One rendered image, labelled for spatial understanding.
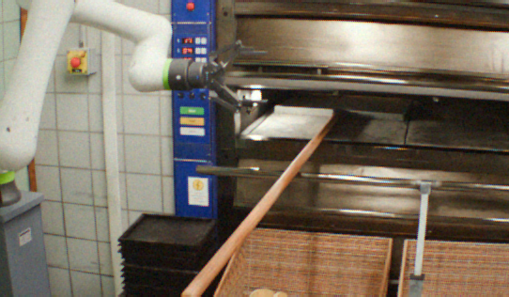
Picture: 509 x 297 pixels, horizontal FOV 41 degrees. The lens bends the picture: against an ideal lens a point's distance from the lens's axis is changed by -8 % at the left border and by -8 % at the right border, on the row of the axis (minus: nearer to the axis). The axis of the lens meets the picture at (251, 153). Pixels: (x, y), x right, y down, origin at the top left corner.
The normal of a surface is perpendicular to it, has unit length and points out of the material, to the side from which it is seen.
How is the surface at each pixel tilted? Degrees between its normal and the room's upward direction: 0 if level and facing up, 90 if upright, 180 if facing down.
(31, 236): 90
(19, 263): 90
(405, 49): 70
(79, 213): 90
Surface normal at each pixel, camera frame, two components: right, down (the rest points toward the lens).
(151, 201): -0.25, 0.24
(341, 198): -0.24, -0.11
